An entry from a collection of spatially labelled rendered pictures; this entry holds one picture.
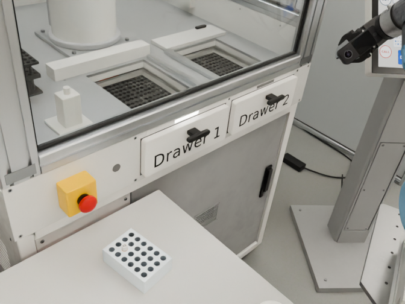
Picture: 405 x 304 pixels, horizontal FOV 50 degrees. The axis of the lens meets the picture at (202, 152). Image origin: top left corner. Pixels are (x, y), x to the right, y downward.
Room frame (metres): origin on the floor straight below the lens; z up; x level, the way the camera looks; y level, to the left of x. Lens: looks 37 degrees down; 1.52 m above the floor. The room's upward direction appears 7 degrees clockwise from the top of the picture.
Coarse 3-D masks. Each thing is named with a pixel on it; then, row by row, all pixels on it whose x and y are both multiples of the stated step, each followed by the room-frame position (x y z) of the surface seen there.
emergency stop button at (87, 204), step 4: (88, 196) 0.65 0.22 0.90; (92, 196) 0.65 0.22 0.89; (84, 200) 0.63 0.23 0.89; (88, 200) 0.64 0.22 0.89; (92, 200) 0.64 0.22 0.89; (96, 200) 0.65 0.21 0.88; (80, 204) 0.63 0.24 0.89; (84, 204) 0.63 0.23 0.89; (88, 204) 0.63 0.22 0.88; (92, 204) 0.64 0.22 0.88; (80, 208) 0.63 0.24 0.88; (84, 208) 0.63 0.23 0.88; (88, 208) 0.63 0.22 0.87; (92, 208) 0.64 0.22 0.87; (84, 212) 0.63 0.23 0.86
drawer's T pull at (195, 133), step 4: (192, 128) 0.92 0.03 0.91; (196, 128) 0.92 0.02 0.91; (188, 132) 0.90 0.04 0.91; (192, 132) 0.90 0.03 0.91; (196, 132) 0.90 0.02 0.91; (200, 132) 0.90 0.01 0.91; (204, 132) 0.91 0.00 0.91; (208, 132) 0.91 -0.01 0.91; (192, 136) 0.88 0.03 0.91; (196, 136) 0.88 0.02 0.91; (200, 136) 0.89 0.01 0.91; (188, 140) 0.87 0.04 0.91; (192, 140) 0.87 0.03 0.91
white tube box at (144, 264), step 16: (128, 240) 0.63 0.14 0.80; (144, 240) 0.63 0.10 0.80; (112, 256) 0.58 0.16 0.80; (128, 256) 0.58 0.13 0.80; (144, 256) 0.59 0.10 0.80; (160, 256) 0.59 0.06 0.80; (128, 272) 0.55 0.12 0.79; (144, 272) 0.55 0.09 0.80; (160, 272) 0.56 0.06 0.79; (144, 288) 0.52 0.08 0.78
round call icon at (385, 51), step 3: (381, 45) 1.33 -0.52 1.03; (384, 45) 1.34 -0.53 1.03; (387, 45) 1.34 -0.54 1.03; (390, 45) 1.34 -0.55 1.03; (381, 48) 1.33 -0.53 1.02; (384, 48) 1.33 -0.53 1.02; (387, 48) 1.33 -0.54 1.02; (390, 48) 1.33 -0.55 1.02; (381, 51) 1.32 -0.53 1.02; (384, 51) 1.32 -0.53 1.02; (387, 51) 1.33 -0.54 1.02; (390, 51) 1.33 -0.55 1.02; (381, 54) 1.32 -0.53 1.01; (384, 54) 1.32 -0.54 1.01; (387, 54) 1.32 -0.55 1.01; (390, 54) 1.32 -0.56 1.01; (381, 57) 1.31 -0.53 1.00; (384, 57) 1.31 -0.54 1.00; (387, 57) 1.31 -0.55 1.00; (390, 57) 1.32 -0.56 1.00
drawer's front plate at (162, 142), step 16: (208, 112) 0.98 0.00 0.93; (224, 112) 1.01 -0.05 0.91; (176, 128) 0.88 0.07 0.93; (208, 128) 0.97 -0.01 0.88; (224, 128) 1.02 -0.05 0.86; (144, 144) 0.81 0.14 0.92; (160, 144) 0.84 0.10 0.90; (176, 144) 0.88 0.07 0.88; (192, 144) 0.93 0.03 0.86; (208, 144) 0.97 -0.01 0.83; (144, 160) 0.81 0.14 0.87; (160, 160) 0.85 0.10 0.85; (176, 160) 0.89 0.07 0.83
